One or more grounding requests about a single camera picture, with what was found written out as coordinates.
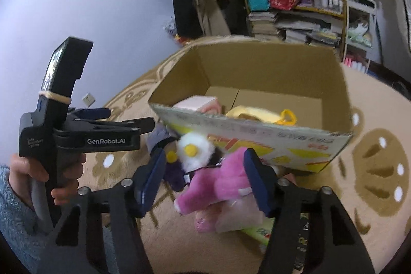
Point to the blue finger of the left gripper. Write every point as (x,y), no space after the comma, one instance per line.
(144,125)
(90,113)

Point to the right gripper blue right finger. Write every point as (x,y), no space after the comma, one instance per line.
(262,179)

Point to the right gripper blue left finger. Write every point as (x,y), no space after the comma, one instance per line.
(146,183)

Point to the purple haired doll plush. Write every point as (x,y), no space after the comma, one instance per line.
(162,137)

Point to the pink roll package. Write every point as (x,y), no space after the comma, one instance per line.
(230,215)

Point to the green tissue pack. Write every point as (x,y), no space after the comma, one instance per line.
(262,232)

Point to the white fluffy chick plush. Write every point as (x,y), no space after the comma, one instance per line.
(194,151)

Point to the pink bear plush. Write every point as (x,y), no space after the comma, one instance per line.
(228,181)

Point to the yellow dog plush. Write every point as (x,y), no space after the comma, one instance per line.
(286,117)

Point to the pink swiss roll plush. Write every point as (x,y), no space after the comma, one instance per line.
(201,104)

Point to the black Face tissue pack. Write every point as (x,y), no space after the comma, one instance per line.
(302,242)

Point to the person's left hand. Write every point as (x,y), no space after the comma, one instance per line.
(23,170)

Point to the open cardboard box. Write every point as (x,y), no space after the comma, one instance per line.
(241,71)

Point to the light blue fleece sleeve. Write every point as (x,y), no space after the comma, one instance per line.
(19,226)

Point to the beige trench coat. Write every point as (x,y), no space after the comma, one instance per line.
(211,18)

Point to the stack of books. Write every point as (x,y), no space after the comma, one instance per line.
(297,27)

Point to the white rolling cart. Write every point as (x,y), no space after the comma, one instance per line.
(361,41)

